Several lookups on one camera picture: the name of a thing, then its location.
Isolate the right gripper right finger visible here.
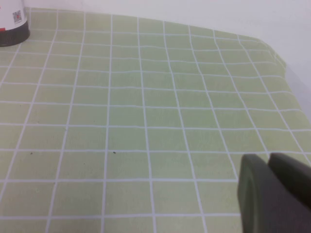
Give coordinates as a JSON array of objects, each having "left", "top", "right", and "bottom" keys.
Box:
[{"left": 268, "top": 152, "right": 311, "bottom": 212}]

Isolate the black mesh pen holder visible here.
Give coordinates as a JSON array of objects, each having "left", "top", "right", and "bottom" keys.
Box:
[{"left": 0, "top": 0, "right": 31, "bottom": 48}]

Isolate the green checked tablecloth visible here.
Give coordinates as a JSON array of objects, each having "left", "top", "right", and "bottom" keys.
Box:
[{"left": 0, "top": 6, "right": 311, "bottom": 233}]

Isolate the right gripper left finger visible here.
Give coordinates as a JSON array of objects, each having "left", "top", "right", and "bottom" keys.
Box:
[{"left": 237, "top": 153, "right": 311, "bottom": 233}]

